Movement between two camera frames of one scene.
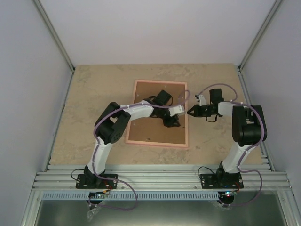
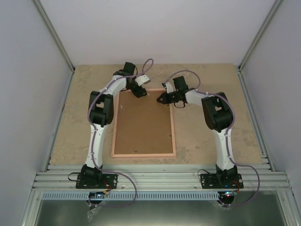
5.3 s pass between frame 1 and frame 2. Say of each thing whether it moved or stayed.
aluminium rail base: stayed
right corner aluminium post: stayed
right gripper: moved
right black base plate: stayed
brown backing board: moved
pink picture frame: moved
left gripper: moved
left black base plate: stayed
